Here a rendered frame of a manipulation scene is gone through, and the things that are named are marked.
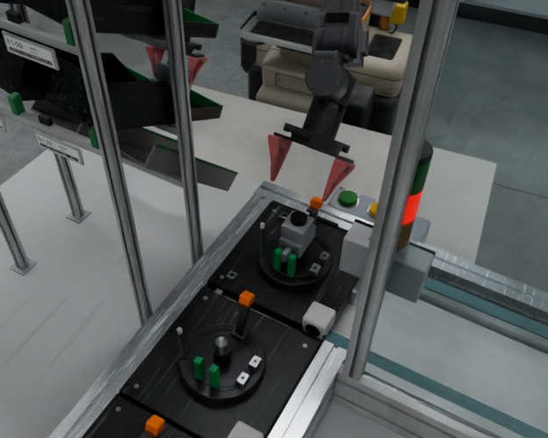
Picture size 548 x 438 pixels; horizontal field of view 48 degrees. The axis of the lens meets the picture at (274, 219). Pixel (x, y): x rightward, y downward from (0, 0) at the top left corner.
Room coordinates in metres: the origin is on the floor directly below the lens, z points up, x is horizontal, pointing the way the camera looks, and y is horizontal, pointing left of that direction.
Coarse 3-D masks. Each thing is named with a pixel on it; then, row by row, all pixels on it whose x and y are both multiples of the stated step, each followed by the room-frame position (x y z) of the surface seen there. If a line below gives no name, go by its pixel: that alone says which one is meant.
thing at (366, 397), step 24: (312, 336) 0.60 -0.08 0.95; (336, 336) 0.60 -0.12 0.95; (336, 384) 0.52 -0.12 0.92; (360, 384) 0.50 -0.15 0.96; (360, 408) 0.50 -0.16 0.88; (384, 408) 0.48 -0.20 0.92; (408, 408) 0.47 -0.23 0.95; (408, 432) 0.46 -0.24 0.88; (432, 432) 0.44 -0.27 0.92; (456, 432) 0.43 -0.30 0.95
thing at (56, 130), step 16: (0, 16) 0.72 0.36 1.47; (16, 32) 0.70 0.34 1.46; (32, 32) 0.69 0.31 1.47; (48, 32) 0.68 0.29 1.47; (64, 48) 0.66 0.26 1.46; (160, 48) 0.81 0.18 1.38; (0, 112) 0.74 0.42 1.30; (48, 128) 0.70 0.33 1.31; (64, 128) 0.70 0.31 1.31; (160, 128) 0.82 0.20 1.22; (176, 128) 0.81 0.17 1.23; (80, 144) 0.67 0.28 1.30
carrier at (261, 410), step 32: (192, 320) 0.61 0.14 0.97; (224, 320) 0.61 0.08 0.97; (256, 320) 0.61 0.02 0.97; (160, 352) 0.54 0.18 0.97; (192, 352) 0.53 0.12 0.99; (224, 352) 0.51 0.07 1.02; (256, 352) 0.54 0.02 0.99; (288, 352) 0.55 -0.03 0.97; (128, 384) 0.48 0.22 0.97; (160, 384) 0.48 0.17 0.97; (192, 384) 0.47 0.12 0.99; (224, 384) 0.48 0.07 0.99; (256, 384) 0.48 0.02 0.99; (288, 384) 0.49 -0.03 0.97; (160, 416) 0.43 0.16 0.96; (192, 416) 0.43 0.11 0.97; (224, 416) 0.43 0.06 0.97; (256, 416) 0.43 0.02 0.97
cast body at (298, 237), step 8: (288, 216) 0.76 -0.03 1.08; (296, 216) 0.75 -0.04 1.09; (304, 216) 0.75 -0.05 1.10; (288, 224) 0.74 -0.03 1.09; (296, 224) 0.73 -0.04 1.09; (304, 224) 0.74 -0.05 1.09; (312, 224) 0.75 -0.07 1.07; (288, 232) 0.73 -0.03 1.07; (296, 232) 0.72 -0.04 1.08; (304, 232) 0.72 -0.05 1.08; (312, 232) 0.75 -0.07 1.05; (280, 240) 0.73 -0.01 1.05; (288, 240) 0.73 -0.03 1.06; (296, 240) 0.72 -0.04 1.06; (304, 240) 0.72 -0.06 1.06; (280, 248) 0.73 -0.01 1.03; (288, 248) 0.72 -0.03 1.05; (296, 248) 0.71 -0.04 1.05; (304, 248) 0.73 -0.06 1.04; (288, 256) 0.71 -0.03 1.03
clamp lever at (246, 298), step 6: (246, 294) 0.59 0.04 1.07; (252, 294) 0.60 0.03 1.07; (240, 300) 0.58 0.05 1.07; (246, 300) 0.58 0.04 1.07; (252, 300) 0.59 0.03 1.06; (240, 306) 0.57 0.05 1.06; (246, 306) 0.58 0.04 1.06; (240, 312) 0.56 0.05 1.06; (246, 312) 0.58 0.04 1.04; (240, 318) 0.57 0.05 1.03; (246, 318) 0.58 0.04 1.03; (240, 324) 0.57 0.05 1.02; (240, 330) 0.56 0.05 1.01
